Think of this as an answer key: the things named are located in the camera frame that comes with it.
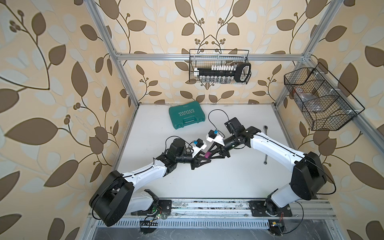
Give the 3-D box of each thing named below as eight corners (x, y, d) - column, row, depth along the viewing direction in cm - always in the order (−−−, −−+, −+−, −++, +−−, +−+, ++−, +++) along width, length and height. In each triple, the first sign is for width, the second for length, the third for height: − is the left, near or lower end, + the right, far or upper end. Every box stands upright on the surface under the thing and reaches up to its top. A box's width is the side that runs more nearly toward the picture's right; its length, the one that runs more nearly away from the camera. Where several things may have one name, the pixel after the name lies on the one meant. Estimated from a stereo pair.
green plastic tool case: (174, 129, 106) (173, 126, 103) (168, 110, 118) (167, 106, 115) (206, 120, 112) (207, 116, 109) (197, 103, 124) (197, 99, 121)
